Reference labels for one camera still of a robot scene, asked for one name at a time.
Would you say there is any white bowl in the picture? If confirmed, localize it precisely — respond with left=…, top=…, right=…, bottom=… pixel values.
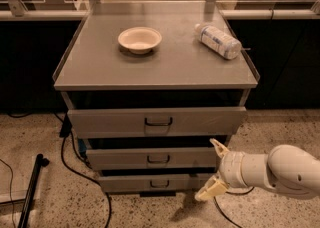
left=118, top=27, right=162, bottom=55

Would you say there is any white horizontal rail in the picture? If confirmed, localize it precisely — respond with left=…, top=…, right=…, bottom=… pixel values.
left=0, top=10, right=320, bottom=21

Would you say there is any black floor cable right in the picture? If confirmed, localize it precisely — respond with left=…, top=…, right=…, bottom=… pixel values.
left=212, top=186, right=256, bottom=228

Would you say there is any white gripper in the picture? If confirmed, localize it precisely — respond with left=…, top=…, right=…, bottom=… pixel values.
left=195, top=138, right=246, bottom=201

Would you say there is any grey drawer cabinet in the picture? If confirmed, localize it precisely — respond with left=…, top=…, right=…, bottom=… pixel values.
left=52, top=1, right=261, bottom=198

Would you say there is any black pole on floor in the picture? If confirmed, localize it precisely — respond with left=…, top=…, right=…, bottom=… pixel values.
left=18, top=154, right=50, bottom=228

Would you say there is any thin black cable far left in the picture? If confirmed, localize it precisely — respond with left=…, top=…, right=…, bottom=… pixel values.
left=0, top=158, right=17, bottom=228

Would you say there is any grey drawer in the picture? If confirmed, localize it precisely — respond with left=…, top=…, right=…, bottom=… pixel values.
left=87, top=147, right=220, bottom=171
left=98, top=173, right=211, bottom=193
left=68, top=107, right=246, bottom=139

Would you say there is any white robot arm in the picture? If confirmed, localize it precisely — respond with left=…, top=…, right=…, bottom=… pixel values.
left=195, top=138, right=320, bottom=201

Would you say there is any clear plastic water bottle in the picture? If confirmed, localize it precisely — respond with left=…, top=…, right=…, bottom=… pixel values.
left=194, top=24, right=242, bottom=60

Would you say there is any black floor cable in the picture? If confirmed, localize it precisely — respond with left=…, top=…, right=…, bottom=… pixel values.
left=53, top=111, right=113, bottom=228
left=212, top=186, right=256, bottom=228

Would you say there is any black floor cable left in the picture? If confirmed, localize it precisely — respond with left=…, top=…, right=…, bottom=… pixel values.
left=53, top=111, right=113, bottom=228

